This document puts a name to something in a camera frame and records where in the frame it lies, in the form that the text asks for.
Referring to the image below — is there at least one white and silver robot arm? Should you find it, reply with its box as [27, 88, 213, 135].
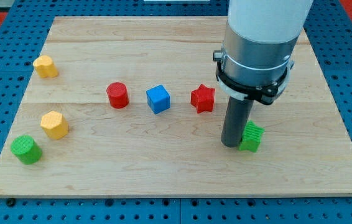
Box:
[213, 0, 313, 105]

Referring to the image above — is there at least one green star block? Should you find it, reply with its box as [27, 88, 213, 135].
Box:
[238, 121, 265, 152]

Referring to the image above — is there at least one wooden board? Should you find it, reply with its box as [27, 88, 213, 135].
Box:
[0, 17, 352, 198]

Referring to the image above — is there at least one blue cube block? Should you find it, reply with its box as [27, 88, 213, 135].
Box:
[146, 85, 170, 114]

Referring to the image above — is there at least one red cylinder block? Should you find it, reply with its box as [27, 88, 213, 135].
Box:
[106, 82, 129, 109]

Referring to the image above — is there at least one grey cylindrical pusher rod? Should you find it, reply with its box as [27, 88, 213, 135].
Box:
[221, 97, 253, 147]

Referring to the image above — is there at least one yellow heart block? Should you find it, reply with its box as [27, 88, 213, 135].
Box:
[33, 55, 58, 78]

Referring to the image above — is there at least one yellow hexagon block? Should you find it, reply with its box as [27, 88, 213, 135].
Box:
[40, 111, 69, 140]

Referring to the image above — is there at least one green cylinder block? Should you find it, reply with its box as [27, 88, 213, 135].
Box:
[11, 135, 42, 165]

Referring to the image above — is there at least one red star block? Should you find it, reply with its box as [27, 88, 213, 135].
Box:
[190, 84, 215, 113]

